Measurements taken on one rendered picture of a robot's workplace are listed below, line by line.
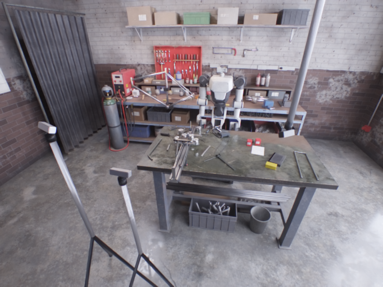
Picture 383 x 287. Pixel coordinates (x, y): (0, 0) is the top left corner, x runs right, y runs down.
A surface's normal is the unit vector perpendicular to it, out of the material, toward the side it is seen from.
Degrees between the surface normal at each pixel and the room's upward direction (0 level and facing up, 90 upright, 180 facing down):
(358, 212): 0
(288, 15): 90
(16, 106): 90
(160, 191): 90
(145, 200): 0
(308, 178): 0
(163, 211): 90
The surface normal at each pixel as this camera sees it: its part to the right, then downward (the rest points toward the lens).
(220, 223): -0.16, 0.49
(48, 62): 0.51, 0.43
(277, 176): 0.00, -0.87
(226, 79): -0.18, -0.27
